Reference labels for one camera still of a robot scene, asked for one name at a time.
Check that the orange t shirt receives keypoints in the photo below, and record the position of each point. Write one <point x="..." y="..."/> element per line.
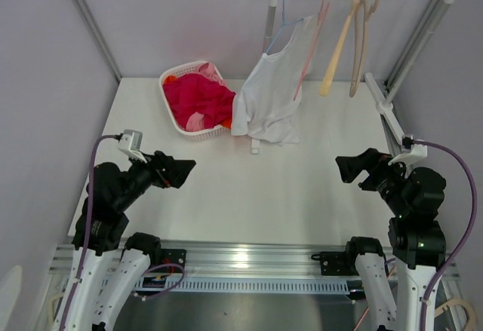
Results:
<point x="226" y="121"/>

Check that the blue wire hanger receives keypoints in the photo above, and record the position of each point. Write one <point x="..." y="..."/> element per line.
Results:
<point x="271" y="35"/>

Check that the crimson t shirt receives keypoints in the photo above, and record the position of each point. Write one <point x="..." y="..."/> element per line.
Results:
<point x="200" y="97"/>

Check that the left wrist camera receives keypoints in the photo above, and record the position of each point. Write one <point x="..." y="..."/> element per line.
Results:
<point x="130" y="143"/>

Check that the cream wooden hanger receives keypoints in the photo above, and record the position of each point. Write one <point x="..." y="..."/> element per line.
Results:
<point x="327" y="81"/>

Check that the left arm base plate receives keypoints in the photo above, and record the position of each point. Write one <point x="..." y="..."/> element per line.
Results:
<point x="174" y="259"/>

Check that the white slotted cable duct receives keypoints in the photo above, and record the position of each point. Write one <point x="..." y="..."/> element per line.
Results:
<point x="262" y="286"/>

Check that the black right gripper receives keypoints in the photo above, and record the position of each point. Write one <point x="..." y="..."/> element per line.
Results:
<point x="350" y="166"/>

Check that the cream hanger of crimson shirt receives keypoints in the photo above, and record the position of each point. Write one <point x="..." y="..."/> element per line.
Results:
<point x="362" y="14"/>

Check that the pink wire hanger on floor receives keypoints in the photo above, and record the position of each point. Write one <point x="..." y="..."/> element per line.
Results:
<point x="378" y="294"/>

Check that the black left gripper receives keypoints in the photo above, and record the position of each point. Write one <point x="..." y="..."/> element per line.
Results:
<point x="176" y="170"/>

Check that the white plastic basket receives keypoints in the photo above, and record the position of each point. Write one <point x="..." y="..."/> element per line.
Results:
<point x="177" y="72"/>

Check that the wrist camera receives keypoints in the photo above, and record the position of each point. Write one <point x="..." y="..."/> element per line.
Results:
<point x="411" y="152"/>
<point x="130" y="143"/>

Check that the pale pink t shirt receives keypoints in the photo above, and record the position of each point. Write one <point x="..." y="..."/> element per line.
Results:
<point x="266" y="106"/>

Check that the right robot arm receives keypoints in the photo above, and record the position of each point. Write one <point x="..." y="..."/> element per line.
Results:
<point x="417" y="240"/>

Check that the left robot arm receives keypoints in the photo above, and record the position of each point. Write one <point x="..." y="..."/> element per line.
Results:
<point x="87" y="304"/>

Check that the pink wire hanger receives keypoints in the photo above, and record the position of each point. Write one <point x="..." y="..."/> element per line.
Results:
<point x="378" y="294"/>
<point x="325" y="4"/>

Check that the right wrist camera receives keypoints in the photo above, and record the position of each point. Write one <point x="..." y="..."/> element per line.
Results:
<point x="411" y="152"/>

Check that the cream hanger at left floor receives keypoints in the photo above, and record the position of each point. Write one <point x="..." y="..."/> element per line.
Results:
<point x="51" y="306"/>

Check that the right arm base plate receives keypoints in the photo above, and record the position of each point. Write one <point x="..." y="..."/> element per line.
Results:
<point x="335" y="264"/>

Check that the wooden hanger on floor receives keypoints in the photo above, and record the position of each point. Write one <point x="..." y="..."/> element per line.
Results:
<point x="452" y="304"/>

